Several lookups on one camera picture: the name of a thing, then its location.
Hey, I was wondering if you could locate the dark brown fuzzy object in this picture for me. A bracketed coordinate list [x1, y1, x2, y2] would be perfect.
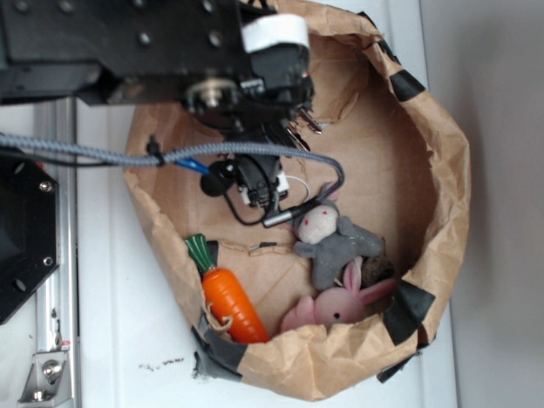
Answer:
[361, 255, 394, 287]

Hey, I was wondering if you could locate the grey braided cable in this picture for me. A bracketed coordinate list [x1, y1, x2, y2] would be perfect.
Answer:
[0, 133, 346, 229]

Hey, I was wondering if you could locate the pink plush bunny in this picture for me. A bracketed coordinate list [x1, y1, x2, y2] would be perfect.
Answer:
[280, 257, 397, 333]

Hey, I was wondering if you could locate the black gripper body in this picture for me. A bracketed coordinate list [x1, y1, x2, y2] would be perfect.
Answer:
[183, 12, 314, 144]

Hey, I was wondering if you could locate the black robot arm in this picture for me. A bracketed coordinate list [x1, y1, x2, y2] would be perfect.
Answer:
[1, 1, 314, 138]

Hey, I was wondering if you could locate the aluminium extrusion rail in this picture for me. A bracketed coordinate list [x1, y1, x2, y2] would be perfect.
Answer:
[16, 98, 82, 405]

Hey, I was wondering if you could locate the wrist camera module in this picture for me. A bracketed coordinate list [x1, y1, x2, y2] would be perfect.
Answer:
[201, 154, 289, 207]

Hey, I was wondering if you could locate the silver corner bracket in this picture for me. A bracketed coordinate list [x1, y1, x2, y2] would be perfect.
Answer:
[17, 351, 72, 407]

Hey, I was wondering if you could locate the brown paper bag bin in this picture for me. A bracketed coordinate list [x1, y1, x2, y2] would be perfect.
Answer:
[124, 1, 471, 401]

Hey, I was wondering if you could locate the grey plush bunny keychain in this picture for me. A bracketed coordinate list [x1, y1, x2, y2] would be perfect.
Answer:
[280, 191, 385, 291]

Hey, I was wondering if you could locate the black mounting plate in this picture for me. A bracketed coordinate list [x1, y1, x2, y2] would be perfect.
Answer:
[1, 150, 58, 325]

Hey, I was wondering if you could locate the white loop cord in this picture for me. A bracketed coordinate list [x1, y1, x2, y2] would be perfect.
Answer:
[283, 174, 310, 197]

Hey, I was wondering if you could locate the orange plastic carrot toy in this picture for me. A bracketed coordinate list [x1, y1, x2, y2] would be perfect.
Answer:
[185, 234, 270, 344]

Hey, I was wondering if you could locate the silver key bunch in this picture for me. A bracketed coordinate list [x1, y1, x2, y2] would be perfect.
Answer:
[286, 106, 323, 151]

